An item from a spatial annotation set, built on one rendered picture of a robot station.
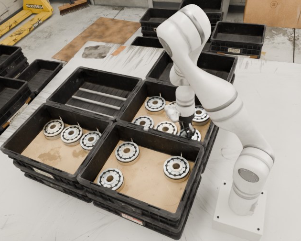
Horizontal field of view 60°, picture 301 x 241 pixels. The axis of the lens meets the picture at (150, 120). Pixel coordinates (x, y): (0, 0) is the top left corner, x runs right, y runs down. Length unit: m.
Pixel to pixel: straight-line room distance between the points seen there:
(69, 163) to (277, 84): 1.20
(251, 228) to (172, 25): 0.74
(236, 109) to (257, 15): 3.03
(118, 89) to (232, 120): 0.88
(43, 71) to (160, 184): 1.88
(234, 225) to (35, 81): 2.06
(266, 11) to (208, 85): 3.06
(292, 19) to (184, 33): 3.14
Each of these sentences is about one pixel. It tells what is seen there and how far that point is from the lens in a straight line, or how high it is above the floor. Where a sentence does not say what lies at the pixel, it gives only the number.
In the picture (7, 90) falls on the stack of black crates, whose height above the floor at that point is 0.49.
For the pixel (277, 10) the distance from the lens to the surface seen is 3.66.
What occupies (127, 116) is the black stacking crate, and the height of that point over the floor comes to 0.88.
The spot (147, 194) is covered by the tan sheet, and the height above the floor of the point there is 0.83.
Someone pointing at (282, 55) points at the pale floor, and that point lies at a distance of 3.20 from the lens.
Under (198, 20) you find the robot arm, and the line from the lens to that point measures 0.60.
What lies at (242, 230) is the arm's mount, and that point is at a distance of 1.04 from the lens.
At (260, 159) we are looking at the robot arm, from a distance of 0.77.
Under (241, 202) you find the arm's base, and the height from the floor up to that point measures 0.89.
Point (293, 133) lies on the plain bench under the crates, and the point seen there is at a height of 0.70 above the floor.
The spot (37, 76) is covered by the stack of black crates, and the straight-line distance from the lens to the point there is 2.62.
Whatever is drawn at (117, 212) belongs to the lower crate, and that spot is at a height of 0.72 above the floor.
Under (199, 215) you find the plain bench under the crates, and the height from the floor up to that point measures 0.70.
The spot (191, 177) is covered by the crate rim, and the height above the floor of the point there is 0.93.
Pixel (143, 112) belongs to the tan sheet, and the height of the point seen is 0.83.
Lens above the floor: 1.74
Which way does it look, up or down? 47 degrees down
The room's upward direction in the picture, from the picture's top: 10 degrees counter-clockwise
